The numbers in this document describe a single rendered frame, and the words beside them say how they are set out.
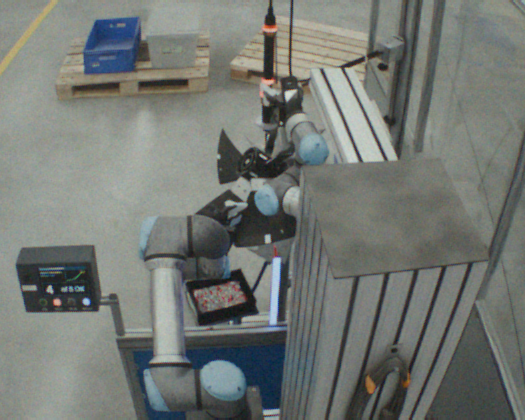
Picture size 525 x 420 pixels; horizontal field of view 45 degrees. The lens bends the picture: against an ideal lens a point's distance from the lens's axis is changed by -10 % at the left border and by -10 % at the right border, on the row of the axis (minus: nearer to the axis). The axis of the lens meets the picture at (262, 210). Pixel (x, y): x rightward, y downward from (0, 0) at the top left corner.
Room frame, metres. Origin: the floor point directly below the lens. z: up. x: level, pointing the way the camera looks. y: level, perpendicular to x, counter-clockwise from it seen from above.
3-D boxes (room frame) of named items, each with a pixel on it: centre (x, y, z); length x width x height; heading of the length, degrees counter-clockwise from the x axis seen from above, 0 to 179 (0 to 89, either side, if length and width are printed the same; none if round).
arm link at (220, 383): (0.99, 0.09, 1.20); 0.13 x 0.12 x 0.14; 96
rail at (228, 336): (1.48, 0.05, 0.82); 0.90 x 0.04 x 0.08; 98
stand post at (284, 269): (1.99, -0.09, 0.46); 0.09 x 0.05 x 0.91; 8
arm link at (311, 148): (1.49, -0.12, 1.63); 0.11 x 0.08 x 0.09; 18
